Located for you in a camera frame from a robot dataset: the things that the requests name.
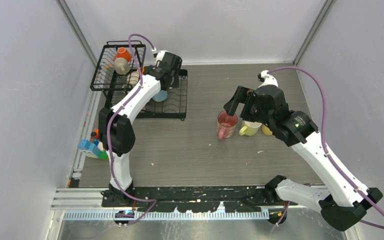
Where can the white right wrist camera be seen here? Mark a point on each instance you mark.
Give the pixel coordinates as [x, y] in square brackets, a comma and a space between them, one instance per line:
[266, 79]

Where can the colourful toy block pile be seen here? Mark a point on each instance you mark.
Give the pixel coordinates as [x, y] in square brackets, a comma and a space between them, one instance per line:
[93, 147]

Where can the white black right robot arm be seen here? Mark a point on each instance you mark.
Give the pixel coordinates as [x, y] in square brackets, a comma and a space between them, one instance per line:
[345, 201]

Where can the light green mug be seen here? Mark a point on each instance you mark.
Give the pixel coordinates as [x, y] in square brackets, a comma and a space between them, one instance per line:
[249, 128]

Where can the light blue cup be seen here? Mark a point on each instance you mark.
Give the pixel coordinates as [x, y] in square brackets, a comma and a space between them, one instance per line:
[160, 96]

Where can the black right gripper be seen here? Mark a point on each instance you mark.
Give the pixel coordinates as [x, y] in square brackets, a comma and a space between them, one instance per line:
[240, 96]

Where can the large pink mug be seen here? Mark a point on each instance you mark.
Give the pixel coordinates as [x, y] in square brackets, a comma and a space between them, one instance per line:
[226, 125]

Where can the yellow mug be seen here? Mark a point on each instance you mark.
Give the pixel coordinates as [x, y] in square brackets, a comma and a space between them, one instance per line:
[266, 131]

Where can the beige mug top tier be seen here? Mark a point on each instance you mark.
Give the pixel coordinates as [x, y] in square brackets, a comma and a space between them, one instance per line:
[121, 66]

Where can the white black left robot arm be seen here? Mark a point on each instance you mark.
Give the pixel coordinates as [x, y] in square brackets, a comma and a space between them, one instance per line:
[115, 124]

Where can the black wire dish rack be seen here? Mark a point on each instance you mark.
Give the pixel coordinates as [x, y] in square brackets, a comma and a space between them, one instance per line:
[115, 87]

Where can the orange cup top tier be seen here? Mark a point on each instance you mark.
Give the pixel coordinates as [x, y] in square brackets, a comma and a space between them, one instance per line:
[122, 52]

